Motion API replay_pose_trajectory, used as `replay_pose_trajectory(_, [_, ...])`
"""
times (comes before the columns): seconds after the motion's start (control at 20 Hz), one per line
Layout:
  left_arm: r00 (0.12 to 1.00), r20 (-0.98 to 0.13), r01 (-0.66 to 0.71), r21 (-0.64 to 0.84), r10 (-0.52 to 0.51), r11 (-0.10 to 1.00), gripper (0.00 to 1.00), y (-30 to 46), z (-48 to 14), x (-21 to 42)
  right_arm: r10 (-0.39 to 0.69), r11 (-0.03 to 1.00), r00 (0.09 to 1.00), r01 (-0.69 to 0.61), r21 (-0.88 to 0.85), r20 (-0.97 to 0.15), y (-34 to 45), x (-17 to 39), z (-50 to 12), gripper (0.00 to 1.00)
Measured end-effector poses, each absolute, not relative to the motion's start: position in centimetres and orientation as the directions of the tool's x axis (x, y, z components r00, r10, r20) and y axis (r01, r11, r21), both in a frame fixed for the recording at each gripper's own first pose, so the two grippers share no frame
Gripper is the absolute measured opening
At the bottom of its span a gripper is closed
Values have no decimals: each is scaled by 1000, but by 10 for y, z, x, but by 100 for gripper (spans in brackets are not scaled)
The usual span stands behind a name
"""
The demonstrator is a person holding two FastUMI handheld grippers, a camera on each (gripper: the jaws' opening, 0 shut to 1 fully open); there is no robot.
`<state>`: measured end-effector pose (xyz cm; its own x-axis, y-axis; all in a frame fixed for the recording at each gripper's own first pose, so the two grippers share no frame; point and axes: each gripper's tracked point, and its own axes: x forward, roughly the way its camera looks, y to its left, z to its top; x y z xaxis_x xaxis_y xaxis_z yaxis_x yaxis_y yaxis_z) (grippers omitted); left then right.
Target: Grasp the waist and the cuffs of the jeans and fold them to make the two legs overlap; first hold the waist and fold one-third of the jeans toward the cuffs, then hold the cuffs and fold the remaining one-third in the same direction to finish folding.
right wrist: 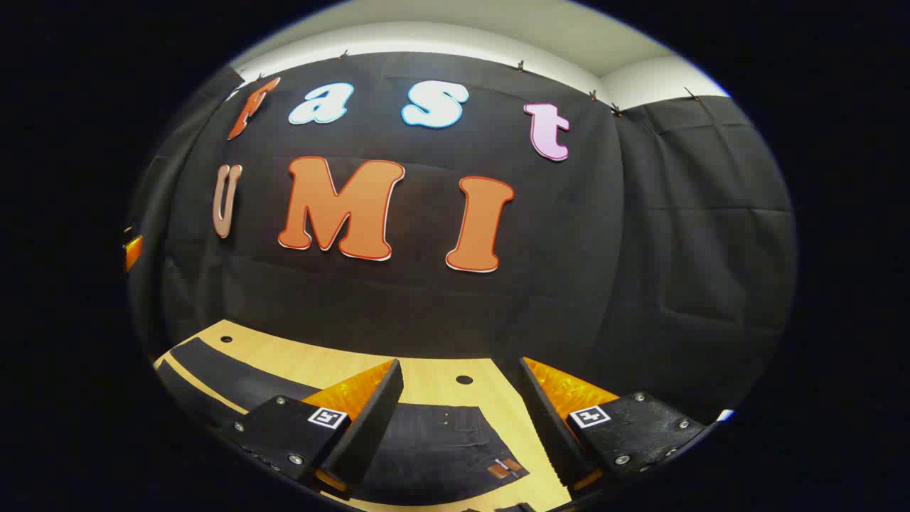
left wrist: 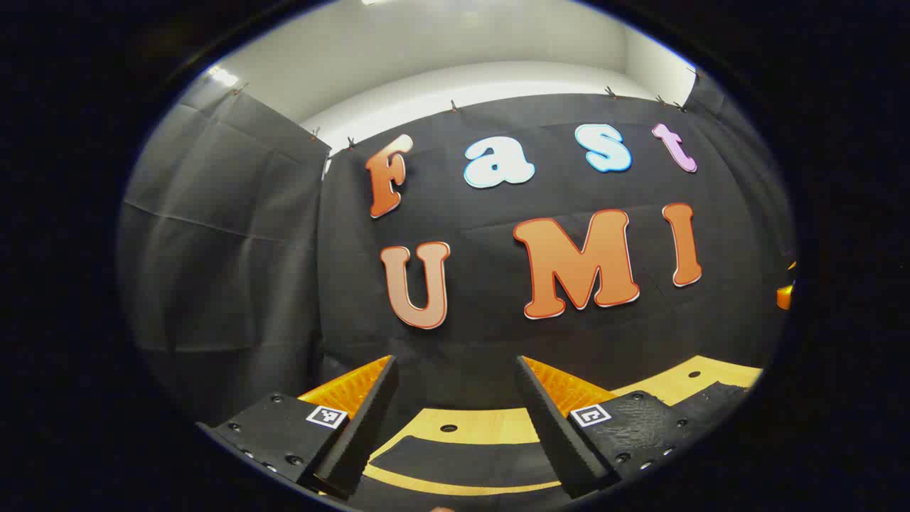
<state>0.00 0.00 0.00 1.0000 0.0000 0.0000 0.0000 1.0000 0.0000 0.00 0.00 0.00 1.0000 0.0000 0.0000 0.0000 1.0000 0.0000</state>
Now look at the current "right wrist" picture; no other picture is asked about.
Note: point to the dark blue jeans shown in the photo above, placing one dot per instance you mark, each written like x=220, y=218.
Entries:
x=434, y=448

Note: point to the black backdrop cloth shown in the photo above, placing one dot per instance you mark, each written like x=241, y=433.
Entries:
x=569, y=299

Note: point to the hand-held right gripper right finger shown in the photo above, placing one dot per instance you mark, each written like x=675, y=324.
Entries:
x=551, y=427

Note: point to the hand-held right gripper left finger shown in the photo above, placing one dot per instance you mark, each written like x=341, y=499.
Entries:
x=370, y=419

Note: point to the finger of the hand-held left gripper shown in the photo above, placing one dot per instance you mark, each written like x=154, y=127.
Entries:
x=132, y=252

